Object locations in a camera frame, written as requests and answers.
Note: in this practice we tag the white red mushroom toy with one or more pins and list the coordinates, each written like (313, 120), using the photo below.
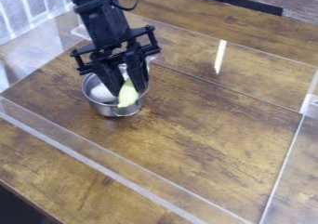
(100, 93)

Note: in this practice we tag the black strip on table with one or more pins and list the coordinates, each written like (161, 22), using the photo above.
(261, 7)

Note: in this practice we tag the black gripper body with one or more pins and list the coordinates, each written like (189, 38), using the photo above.
(114, 38)

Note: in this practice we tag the clear acrylic enclosure wall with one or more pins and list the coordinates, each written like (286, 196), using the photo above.
(175, 198)

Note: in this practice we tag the small silver metal pot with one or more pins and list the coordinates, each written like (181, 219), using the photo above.
(108, 110)

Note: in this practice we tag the green handled metal spoon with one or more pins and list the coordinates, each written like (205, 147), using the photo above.
(128, 94)

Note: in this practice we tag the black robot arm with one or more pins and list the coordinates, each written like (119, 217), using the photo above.
(116, 44)

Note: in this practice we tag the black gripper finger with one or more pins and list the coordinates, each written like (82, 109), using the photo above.
(110, 76)
(136, 69)

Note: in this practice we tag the clear acrylic bracket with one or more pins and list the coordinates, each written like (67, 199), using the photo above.
(80, 31)

